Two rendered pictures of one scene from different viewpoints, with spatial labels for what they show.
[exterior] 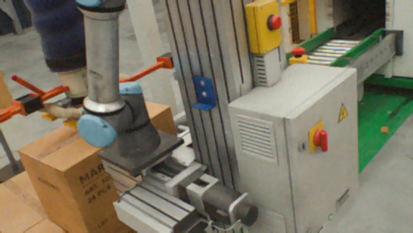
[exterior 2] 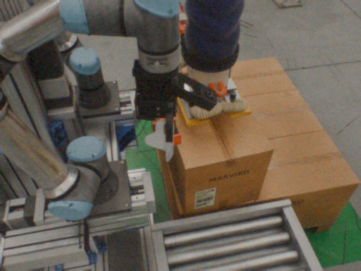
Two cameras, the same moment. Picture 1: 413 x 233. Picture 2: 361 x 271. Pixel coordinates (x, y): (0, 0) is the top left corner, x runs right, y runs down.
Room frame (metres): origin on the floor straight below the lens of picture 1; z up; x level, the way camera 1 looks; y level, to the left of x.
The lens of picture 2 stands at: (2.10, -0.58, 2.07)
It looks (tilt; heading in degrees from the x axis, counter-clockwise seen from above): 48 degrees down; 120
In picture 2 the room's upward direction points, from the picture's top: straight up
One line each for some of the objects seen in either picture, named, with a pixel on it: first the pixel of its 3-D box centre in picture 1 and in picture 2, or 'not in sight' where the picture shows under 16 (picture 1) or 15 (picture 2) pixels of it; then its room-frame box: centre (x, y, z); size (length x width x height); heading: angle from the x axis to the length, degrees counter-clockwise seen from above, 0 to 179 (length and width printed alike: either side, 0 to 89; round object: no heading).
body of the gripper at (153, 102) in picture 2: not in sight; (157, 89); (1.80, -0.14, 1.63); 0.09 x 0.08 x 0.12; 26
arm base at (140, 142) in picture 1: (136, 133); (92, 89); (1.18, 0.25, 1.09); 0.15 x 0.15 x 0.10
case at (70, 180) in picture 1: (108, 162); (206, 140); (1.64, 0.51, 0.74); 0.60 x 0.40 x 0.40; 135
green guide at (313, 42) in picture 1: (282, 57); not in sight; (3.08, -0.73, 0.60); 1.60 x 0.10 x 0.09; 131
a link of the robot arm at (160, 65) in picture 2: not in sight; (158, 56); (1.81, -0.14, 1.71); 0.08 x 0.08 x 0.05
